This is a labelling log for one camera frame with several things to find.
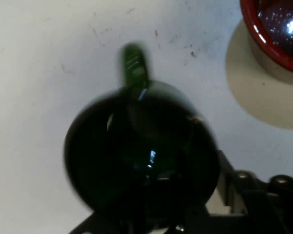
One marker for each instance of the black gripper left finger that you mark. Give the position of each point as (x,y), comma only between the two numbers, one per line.
(127,225)

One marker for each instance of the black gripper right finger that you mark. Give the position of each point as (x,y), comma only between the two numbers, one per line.
(278,207)

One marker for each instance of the green enamel mug white print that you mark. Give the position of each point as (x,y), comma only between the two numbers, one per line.
(136,136)

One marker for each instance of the red enamel mug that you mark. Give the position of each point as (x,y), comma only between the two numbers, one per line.
(258,39)

